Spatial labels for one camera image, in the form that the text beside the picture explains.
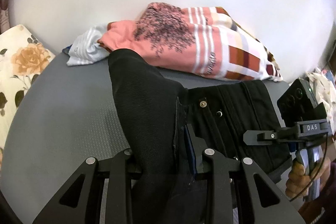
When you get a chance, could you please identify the black pants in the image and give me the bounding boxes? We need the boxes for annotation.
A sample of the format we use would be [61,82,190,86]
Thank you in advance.
[108,49,291,223]

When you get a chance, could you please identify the right hand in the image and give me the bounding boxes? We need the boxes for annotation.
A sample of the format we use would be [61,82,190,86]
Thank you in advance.
[285,157,331,199]

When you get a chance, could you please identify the white patterned bedsheet pile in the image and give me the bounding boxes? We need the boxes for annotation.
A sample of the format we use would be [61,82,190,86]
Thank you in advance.
[306,68,335,134]

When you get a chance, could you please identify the grey textured mattress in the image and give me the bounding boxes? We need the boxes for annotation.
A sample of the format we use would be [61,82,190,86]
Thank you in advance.
[0,52,300,224]

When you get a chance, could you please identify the white striped cloth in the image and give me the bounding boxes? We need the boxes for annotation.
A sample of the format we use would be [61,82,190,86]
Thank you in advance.
[63,23,109,67]

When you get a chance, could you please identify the floral cream pillow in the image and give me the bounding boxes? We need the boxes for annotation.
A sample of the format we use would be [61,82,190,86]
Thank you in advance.
[0,24,55,154]

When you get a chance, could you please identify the beige floral curtain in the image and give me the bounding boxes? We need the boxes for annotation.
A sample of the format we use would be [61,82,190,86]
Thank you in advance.
[0,0,10,34]

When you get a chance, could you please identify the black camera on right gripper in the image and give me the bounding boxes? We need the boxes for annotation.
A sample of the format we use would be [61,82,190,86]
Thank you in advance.
[277,79,318,127]

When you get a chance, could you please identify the black cable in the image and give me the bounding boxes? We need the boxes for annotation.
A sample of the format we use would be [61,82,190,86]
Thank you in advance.
[288,131,330,201]

